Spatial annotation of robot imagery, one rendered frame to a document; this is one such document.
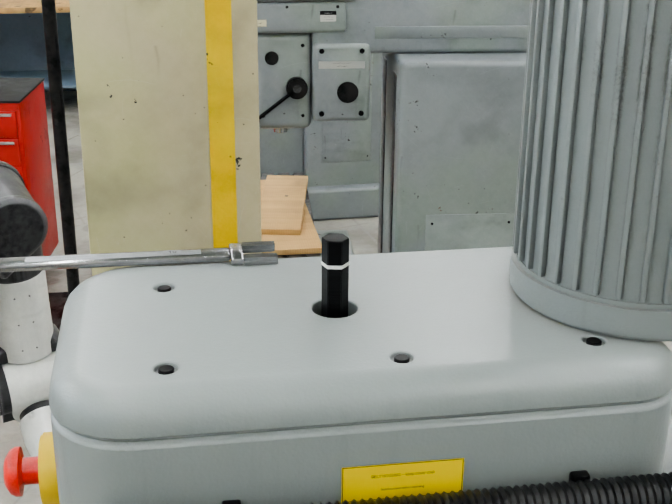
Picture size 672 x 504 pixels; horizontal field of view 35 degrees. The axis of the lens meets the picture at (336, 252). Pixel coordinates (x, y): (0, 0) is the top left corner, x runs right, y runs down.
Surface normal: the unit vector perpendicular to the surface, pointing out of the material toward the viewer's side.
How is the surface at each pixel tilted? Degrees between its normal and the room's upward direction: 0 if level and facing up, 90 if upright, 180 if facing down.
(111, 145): 90
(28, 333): 97
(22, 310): 97
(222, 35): 90
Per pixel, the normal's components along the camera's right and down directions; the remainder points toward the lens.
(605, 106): -0.62, 0.29
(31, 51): 0.15, 0.37
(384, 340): 0.01, -0.93
